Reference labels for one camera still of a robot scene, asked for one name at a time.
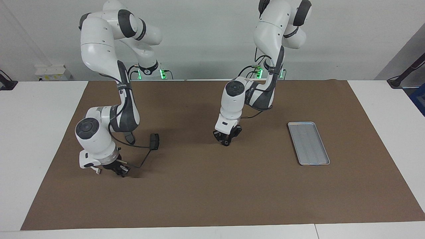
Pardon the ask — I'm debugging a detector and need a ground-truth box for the white background box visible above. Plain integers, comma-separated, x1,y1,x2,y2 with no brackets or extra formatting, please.
34,65,71,81

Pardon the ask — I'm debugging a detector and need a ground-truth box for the black base cable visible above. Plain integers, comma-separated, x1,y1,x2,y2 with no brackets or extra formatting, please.
237,65,263,79

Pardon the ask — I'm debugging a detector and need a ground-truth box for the silver metal tray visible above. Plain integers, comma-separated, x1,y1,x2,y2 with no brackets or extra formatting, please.
288,122,330,166

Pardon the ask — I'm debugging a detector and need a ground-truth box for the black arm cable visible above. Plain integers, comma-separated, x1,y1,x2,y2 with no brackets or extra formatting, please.
100,71,154,168
241,46,286,119

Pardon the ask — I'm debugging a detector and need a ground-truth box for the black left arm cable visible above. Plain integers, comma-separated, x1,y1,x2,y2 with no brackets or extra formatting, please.
241,46,286,119

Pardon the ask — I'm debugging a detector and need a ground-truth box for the brown table mat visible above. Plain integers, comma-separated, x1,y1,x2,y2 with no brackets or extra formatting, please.
20,80,425,230

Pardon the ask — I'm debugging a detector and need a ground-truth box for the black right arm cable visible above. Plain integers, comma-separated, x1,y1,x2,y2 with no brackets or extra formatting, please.
100,71,154,168

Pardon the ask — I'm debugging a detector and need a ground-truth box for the black table clamp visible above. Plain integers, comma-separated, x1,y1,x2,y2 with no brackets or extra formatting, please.
0,70,18,91

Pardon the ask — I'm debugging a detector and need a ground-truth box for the black angled stand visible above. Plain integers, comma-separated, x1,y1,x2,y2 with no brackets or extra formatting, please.
387,53,425,89

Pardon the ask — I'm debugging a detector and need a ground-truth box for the blue crate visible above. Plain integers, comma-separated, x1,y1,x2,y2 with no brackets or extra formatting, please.
409,83,425,117

